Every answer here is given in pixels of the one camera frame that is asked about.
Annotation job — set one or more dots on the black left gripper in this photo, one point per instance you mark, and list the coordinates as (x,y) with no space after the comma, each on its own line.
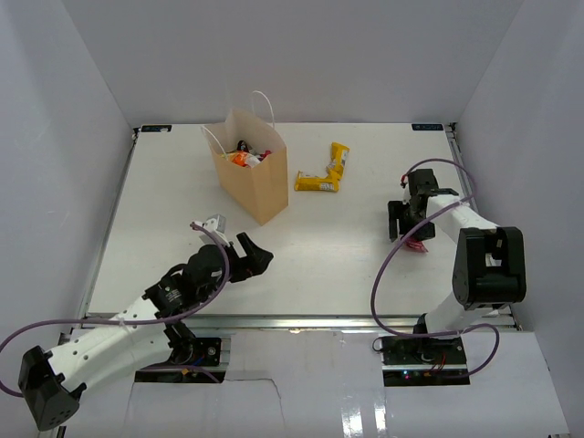
(254,264)

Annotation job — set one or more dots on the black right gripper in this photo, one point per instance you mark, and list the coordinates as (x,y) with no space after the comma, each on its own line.
(397,212)

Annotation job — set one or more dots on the small red triangular snack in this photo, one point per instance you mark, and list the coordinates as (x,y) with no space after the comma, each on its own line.
(416,245)

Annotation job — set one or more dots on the orange snack packet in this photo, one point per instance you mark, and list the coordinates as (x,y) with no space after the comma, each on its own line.
(243,159)

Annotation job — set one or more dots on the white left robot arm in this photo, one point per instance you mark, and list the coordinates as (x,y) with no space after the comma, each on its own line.
(149,331)

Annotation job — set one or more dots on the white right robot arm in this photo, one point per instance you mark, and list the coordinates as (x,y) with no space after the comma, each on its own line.
(489,265)

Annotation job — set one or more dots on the brown paper bag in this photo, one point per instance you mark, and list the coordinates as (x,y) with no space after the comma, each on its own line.
(263,190)

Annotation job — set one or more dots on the yellow snack bar upper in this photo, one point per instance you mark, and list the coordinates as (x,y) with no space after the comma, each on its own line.
(338,156)

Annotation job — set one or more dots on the yellow snack bar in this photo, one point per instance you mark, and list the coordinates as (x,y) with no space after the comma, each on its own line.
(310,183)
(338,156)

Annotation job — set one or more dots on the yellow snack bar lower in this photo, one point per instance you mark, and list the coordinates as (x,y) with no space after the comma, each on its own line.
(310,183)

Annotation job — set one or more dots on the blue corner marker tag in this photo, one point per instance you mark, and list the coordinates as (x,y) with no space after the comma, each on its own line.
(427,127)

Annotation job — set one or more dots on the white front cover sheet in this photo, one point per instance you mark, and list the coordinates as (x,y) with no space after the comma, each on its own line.
(325,384)

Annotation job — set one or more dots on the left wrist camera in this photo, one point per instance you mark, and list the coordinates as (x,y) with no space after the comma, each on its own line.
(211,230)

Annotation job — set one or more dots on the aluminium front rail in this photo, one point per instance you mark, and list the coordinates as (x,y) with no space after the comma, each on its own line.
(504,321)

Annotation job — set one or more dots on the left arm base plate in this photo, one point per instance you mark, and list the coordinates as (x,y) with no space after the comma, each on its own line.
(194,364)

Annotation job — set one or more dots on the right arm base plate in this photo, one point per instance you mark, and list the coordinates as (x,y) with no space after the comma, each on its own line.
(408,363)

